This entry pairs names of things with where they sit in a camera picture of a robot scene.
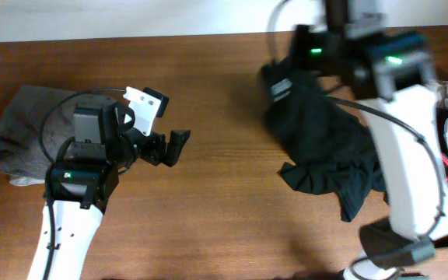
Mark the black logo t-shirt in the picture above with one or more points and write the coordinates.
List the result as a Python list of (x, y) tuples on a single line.
[(330, 151)]

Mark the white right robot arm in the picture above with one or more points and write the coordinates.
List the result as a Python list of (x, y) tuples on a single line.
[(355, 110)]

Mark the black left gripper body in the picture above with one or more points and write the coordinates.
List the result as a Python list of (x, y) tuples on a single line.
[(159, 145)]

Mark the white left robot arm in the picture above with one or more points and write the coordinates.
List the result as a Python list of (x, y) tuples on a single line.
[(84, 175)]

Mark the grey folded shirt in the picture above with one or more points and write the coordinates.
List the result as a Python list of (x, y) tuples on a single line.
[(20, 155)]

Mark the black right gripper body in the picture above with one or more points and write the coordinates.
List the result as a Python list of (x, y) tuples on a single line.
[(292, 63)]

